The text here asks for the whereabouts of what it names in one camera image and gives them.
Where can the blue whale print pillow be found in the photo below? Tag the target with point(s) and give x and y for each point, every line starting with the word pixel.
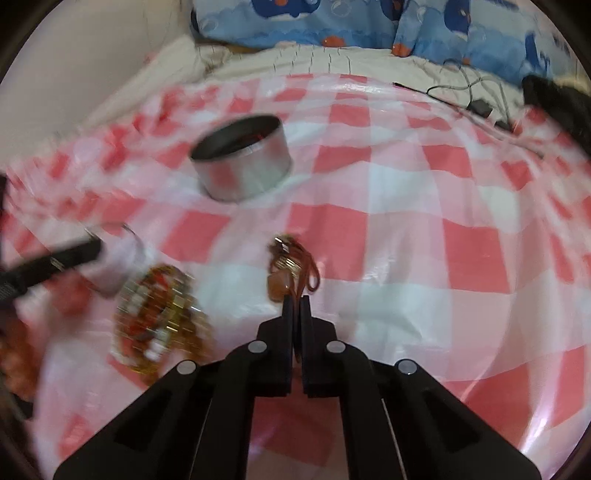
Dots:
pixel 471 37
pixel 286 23

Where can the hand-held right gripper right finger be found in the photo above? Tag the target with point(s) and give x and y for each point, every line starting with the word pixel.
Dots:
pixel 305 323

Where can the red white checked plastic tablecloth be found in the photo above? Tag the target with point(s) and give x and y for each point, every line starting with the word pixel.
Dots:
pixel 392 207

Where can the black charger plug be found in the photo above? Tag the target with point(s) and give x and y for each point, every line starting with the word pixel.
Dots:
pixel 480 107

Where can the white striped bed sheet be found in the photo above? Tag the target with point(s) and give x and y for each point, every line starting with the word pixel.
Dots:
pixel 351 62

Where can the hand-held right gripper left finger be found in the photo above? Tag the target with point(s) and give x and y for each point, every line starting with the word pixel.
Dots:
pixel 288 323

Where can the black jacket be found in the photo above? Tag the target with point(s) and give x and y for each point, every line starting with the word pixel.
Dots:
pixel 558 106

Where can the brown bead jewellery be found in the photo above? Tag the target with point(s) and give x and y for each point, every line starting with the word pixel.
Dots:
pixel 136 237

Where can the round silver metal tin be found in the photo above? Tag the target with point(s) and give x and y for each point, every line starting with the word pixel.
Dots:
pixel 244 170

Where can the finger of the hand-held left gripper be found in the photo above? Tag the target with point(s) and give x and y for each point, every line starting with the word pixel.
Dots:
pixel 51 265

